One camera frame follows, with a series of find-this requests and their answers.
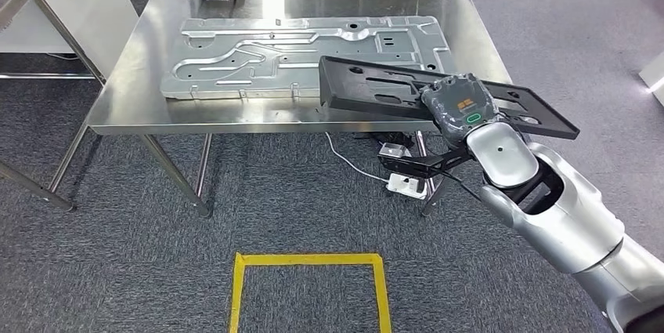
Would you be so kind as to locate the black plastic frame part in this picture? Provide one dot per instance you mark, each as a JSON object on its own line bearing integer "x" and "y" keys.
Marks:
{"x": 352, "y": 92}

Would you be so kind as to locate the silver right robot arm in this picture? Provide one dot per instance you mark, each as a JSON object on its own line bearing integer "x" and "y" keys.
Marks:
{"x": 570, "y": 216}

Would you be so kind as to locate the steel workbench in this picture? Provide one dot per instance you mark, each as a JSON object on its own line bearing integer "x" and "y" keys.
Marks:
{"x": 155, "y": 102}

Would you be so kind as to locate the white power strip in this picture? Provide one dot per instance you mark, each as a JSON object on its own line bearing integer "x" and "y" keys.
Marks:
{"x": 402, "y": 185}

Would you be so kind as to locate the stamped aluminium panel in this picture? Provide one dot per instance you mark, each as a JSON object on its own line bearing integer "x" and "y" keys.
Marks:
{"x": 259, "y": 60}

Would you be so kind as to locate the white cabinet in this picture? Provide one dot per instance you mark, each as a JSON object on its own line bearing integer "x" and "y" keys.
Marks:
{"x": 93, "y": 9}

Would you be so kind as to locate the white box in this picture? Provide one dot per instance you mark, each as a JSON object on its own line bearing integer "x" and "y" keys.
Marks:
{"x": 654, "y": 73}

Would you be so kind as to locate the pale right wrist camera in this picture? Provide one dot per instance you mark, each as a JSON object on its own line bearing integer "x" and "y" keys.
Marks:
{"x": 392, "y": 151}

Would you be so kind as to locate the black right camera bracket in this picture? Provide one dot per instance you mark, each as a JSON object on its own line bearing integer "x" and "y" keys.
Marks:
{"x": 415, "y": 167}

